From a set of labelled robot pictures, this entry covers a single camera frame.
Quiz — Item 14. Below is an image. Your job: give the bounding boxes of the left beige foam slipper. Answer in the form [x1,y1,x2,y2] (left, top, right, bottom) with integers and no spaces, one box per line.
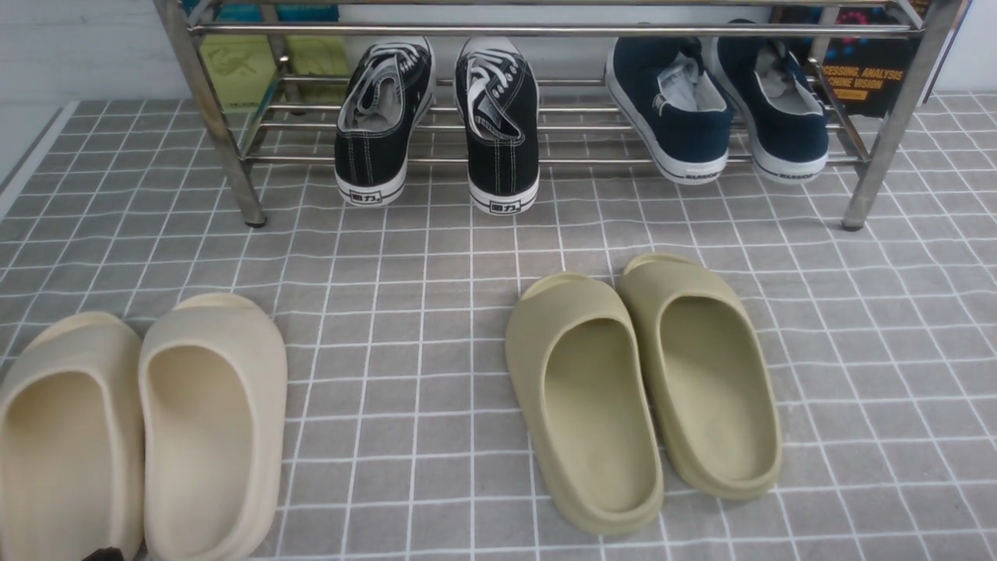
[2,312,143,560]

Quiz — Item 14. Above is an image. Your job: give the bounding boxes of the teal box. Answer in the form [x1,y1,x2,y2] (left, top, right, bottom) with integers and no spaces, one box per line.
[215,4,340,23]

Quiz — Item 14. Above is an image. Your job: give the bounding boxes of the dark image processing book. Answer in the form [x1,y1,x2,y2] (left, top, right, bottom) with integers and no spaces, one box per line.
[770,6,920,118]

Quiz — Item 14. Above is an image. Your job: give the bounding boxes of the black canvas sneaker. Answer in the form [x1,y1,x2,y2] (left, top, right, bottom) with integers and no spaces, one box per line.
[453,37,539,216]
[334,37,437,207]

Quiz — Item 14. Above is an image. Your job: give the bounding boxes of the beige foam slipper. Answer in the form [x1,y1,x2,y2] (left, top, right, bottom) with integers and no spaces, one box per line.
[2,312,143,560]
[138,292,288,560]

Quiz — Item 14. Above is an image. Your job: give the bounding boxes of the right beige foam slipper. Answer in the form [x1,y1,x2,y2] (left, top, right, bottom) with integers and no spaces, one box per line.
[138,292,288,560]

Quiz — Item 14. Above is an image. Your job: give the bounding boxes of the left olive foam slipper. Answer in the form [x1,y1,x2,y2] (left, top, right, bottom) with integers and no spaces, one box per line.
[505,271,664,534]

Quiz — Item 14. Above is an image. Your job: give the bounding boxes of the grey checked floor mat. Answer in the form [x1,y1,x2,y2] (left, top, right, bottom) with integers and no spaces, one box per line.
[2,92,996,560]

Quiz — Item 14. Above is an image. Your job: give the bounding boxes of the left navy blue sneaker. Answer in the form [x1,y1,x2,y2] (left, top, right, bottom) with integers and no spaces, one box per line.
[604,36,735,185]

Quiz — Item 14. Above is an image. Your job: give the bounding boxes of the navy blue sneaker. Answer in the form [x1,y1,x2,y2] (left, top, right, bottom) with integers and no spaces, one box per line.
[704,37,829,185]
[604,36,735,185]

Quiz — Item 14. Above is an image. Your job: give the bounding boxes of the right olive foam slipper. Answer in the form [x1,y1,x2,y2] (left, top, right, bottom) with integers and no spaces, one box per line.
[618,253,782,500]

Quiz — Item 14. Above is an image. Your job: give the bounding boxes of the olive foam slipper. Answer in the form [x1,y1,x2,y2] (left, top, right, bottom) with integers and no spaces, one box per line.
[505,271,664,534]
[618,253,782,500]

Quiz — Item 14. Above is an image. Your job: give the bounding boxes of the silver metal shoe rack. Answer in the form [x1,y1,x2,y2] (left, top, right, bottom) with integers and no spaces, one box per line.
[156,1,968,231]

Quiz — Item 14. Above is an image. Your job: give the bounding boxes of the right navy blue sneaker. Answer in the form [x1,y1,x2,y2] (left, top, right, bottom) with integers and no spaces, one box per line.
[704,37,829,185]

